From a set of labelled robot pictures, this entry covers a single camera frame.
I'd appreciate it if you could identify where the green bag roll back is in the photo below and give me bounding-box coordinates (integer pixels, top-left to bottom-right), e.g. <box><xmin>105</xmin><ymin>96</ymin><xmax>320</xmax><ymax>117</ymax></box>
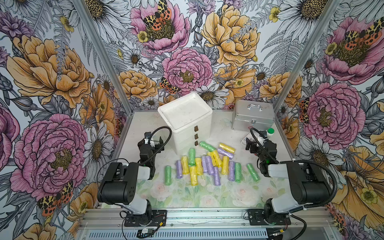
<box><xmin>199</xmin><ymin>141</ymin><xmax>216</xmax><ymax>152</ymax></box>

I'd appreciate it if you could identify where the aluminium front rail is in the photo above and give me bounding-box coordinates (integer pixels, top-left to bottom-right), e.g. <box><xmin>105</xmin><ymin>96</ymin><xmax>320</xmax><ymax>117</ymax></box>
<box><xmin>75</xmin><ymin>208</ymin><xmax>343</xmax><ymax>240</ymax></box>

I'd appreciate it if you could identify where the white bottle green cap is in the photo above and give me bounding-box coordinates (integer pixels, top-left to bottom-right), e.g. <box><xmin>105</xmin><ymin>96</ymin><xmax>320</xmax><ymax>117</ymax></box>
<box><xmin>267</xmin><ymin>128</ymin><xmax>275</xmax><ymax>139</ymax></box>

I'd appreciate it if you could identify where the red white small box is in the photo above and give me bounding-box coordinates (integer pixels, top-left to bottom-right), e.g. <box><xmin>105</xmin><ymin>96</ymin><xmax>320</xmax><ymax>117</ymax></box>
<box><xmin>241</xmin><ymin>133</ymin><xmax>255</xmax><ymax>146</ymax></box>

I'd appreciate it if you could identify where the yellow bag roll centre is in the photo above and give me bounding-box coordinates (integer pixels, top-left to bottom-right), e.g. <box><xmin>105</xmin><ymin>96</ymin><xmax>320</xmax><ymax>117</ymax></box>
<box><xmin>195</xmin><ymin>158</ymin><xmax>204</xmax><ymax>176</ymax></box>

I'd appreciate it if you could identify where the green bag roll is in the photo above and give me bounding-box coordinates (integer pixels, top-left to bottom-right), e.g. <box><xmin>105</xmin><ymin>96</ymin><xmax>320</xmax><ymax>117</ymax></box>
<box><xmin>235</xmin><ymin>162</ymin><xmax>243</xmax><ymax>183</ymax></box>
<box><xmin>165</xmin><ymin>166</ymin><xmax>172</xmax><ymax>186</ymax></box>
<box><xmin>199</xmin><ymin>141</ymin><xmax>216</xmax><ymax>152</ymax></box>
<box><xmin>188</xmin><ymin>148</ymin><xmax>196</xmax><ymax>167</ymax></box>
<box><xmin>247</xmin><ymin>163</ymin><xmax>260</xmax><ymax>182</ymax></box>

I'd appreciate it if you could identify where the yellow bag roll left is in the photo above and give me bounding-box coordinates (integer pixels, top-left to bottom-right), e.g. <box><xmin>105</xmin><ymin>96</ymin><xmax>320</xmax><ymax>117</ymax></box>
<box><xmin>181</xmin><ymin>156</ymin><xmax>190</xmax><ymax>175</ymax></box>

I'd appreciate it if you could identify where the green bag roll far left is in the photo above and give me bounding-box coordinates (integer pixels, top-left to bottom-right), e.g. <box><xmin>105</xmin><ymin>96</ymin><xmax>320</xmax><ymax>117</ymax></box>
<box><xmin>165</xmin><ymin>166</ymin><xmax>172</xmax><ymax>186</ymax></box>

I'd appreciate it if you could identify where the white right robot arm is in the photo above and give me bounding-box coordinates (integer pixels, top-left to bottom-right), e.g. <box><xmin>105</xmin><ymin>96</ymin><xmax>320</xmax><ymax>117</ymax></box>
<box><xmin>246</xmin><ymin>128</ymin><xmax>338</xmax><ymax>225</ymax></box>

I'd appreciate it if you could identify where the yellow bag roll right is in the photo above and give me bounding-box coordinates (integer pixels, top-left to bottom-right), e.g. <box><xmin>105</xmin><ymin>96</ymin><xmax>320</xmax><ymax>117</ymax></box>
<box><xmin>221</xmin><ymin>156</ymin><xmax>230</xmax><ymax>175</ymax></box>

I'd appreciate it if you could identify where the green bag roll centre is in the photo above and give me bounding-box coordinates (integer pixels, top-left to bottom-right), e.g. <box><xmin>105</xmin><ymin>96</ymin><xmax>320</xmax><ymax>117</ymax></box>
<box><xmin>188</xmin><ymin>148</ymin><xmax>196</xmax><ymax>167</ymax></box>

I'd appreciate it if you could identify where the white plastic drawer cabinet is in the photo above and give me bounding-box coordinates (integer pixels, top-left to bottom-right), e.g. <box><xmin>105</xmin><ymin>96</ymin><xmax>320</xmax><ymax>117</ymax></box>
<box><xmin>158</xmin><ymin>92</ymin><xmax>213</xmax><ymax>155</ymax></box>

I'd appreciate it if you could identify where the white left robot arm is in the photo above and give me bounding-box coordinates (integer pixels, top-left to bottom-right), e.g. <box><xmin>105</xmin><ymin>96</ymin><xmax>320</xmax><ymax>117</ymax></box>
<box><xmin>98</xmin><ymin>132</ymin><xmax>164</xmax><ymax>227</ymax></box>

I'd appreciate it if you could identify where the purple bag roll front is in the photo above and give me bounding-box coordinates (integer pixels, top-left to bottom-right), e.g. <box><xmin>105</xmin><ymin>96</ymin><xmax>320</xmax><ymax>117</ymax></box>
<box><xmin>213</xmin><ymin>167</ymin><xmax>221</xmax><ymax>186</ymax></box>

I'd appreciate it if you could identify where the green bag roll far right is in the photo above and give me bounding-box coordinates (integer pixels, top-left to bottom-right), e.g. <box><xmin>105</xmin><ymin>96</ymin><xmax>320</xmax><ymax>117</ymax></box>
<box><xmin>247</xmin><ymin>163</ymin><xmax>260</xmax><ymax>182</ymax></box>

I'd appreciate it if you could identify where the purple bag roll back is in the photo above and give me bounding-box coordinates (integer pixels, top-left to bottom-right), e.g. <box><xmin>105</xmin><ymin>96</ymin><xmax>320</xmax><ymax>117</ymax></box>
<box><xmin>217</xmin><ymin>148</ymin><xmax>234</xmax><ymax>160</ymax></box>

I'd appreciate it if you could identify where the purple bag roll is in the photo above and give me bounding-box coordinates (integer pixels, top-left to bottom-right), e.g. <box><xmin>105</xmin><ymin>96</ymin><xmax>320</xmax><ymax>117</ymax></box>
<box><xmin>202</xmin><ymin>155</ymin><xmax>209</xmax><ymax>174</ymax></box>
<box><xmin>217</xmin><ymin>148</ymin><xmax>234</xmax><ymax>160</ymax></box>
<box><xmin>228</xmin><ymin>161</ymin><xmax>235</xmax><ymax>182</ymax></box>
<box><xmin>176</xmin><ymin>160</ymin><xmax>183</xmax><ymax>179</ymax></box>
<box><xmin>213</xmin><ymin>167</ymin><xmax>221</xmax><ymax>186</ymax></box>

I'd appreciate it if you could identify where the yellow bag roll tilted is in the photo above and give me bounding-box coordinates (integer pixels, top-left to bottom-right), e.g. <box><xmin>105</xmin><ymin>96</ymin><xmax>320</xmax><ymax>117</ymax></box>
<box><xmin>211</xmin><ymin>150</ymin><xmax>223</xmax><ymax>168</ymax></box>

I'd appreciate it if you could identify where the yellow bag roll front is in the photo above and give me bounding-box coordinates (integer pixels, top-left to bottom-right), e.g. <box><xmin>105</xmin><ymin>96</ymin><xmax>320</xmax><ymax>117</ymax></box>
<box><xmin>190</xmin><ymin>166</ymin><xmax>198</xmax><ymax>186</ymax></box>

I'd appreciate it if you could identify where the yellow bag roll back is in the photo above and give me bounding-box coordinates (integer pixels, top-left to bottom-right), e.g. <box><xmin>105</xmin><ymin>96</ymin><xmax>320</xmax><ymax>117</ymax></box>
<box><xmin>219</xmin><ymin>143</ymin><xmax>236</xmax><ymax>154</ymax></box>

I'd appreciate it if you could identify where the silver aluminium case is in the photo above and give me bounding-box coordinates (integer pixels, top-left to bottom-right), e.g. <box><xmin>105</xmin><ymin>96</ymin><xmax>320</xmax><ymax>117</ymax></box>
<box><xmin>232</xmin><ymin>100</ymin><xmax>275</xmax><ymax>131</ymax></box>

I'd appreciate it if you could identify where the floral table mat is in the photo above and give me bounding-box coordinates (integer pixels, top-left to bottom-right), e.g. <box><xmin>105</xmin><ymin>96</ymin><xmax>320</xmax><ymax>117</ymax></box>
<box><xmin>100</xmin><ymin>167</ymin><xmax>304</xmax><ymax>209</ymax></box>

